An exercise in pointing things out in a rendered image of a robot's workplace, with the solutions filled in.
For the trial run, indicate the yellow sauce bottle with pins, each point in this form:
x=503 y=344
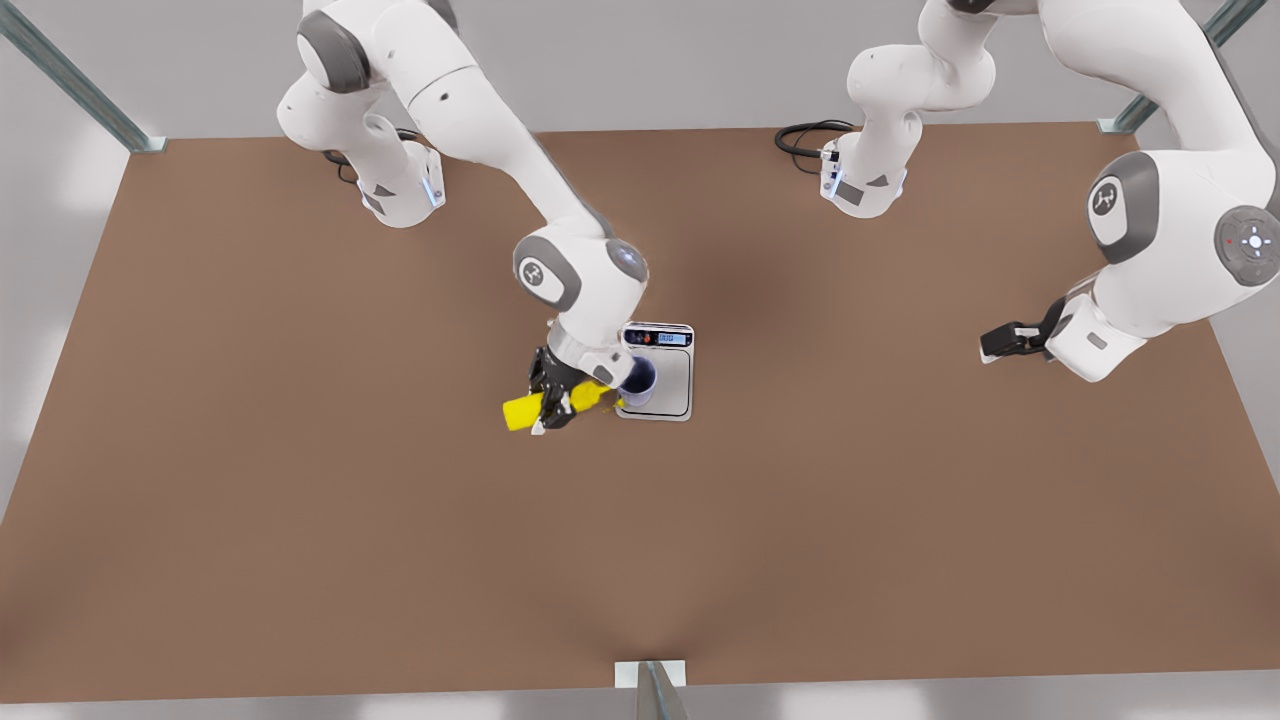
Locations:
x=522 y=411

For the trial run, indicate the blue cup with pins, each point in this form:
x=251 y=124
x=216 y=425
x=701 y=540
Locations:
x=640 y=381

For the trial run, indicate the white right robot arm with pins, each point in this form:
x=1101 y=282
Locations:
x=480 y=120

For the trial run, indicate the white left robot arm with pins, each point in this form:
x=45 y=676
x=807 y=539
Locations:
x=1180 y=200

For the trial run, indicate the silver digital kitchen scale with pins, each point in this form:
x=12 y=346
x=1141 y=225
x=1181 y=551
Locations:
x=672 y=378

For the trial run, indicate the silver frame post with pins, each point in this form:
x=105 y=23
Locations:
x=652 y=690
x=70 y=75
x=1165 y=70

